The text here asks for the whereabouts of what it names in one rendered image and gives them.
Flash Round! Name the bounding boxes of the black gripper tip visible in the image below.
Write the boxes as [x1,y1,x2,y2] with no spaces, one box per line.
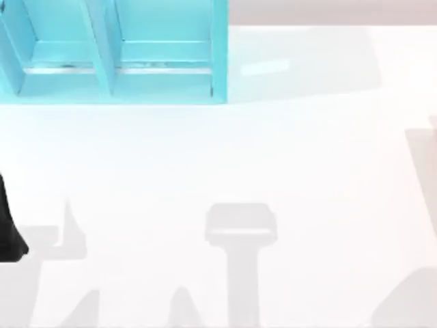
[0,174,29,264]

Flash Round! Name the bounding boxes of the light blue rack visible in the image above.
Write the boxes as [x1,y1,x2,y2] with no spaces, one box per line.
[0,0,229,106]

